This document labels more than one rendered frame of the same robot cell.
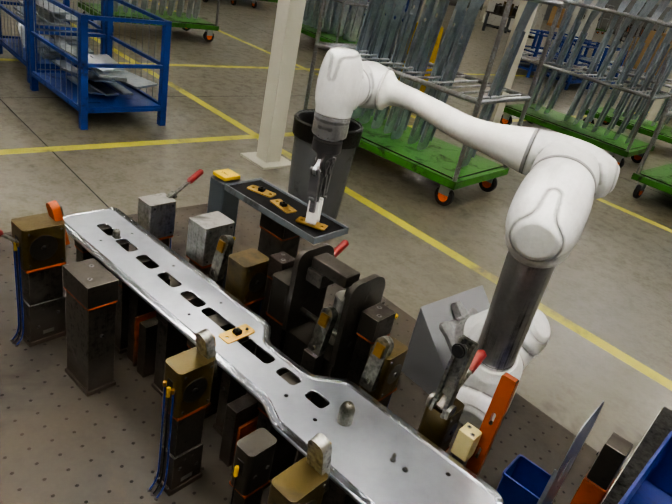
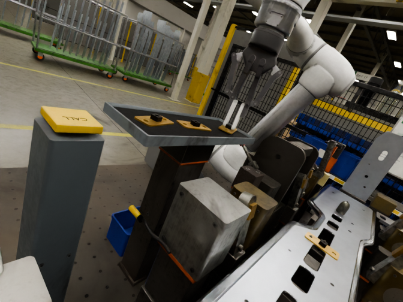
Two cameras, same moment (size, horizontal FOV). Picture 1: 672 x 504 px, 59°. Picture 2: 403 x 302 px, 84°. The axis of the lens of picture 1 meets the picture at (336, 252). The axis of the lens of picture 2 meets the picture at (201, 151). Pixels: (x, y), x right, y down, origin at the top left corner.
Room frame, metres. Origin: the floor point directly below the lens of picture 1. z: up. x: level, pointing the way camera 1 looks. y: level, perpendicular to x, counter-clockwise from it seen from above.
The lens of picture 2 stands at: (1.50, 0.67, 1.28)
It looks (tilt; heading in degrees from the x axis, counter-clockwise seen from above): 19 degrees down; 268
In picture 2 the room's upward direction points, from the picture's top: 23 degrees clockwise
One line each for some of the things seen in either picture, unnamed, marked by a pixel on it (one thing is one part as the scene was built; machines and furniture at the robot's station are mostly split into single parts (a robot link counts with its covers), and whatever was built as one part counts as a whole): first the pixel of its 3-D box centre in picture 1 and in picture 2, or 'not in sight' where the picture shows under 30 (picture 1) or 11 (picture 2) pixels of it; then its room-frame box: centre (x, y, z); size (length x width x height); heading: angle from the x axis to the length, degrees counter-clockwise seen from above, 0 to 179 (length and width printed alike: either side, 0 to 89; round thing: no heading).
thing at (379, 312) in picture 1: (359, 382); not in sight; (1.15, -0.13, 0.91); 0.07 x 0.05 x 0.42; 143
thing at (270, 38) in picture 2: (325, 153); (261, 53); (1.44, 0.08, 1.36); 0.08 x 0.07 x 0.09; 166
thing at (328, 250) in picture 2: (237, 331); (322, 244); (1.11, 0.18, 1.01); 0.08 x 0.04 x 0.01; 144
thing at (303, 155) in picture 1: (320, 167); not in sight; (4.16, 0.25, 0.36); 0.50 x 0.50 x 0.73
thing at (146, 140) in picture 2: (284, 208); (194, 127); (1.52, 0.17, 1.16); 0.37 x 0.14 x 0.02; 53
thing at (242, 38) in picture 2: not in sight; (236, 104); (1.16, -2.63, 1.00); 1.34 x 0.14 x 2.00; 137
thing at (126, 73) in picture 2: not in sight; (147, 57); (4.07, -7.43, 0.89); 1.90 x 1.00 x 1.77; 49
